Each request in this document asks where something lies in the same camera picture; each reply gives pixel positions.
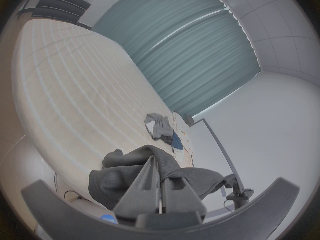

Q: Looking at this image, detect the white printed garment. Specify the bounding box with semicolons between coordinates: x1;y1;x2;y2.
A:
171;111;196;164

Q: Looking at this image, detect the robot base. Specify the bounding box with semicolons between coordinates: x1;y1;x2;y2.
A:
32;198;118;234

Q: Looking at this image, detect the pile of clothes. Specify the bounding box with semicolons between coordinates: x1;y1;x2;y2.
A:
144;113;184;151

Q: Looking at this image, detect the blue-green curtain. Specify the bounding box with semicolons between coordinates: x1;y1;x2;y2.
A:
92;0;262;117

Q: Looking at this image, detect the black cable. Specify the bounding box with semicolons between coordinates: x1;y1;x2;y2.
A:
53;172;84;201

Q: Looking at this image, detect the black garment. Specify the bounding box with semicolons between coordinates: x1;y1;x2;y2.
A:
88;145;226;211

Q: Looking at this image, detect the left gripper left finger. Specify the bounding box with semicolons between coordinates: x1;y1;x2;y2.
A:
113;155;161;226

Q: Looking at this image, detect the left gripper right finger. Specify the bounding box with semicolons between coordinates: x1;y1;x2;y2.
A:
161;176;207;226

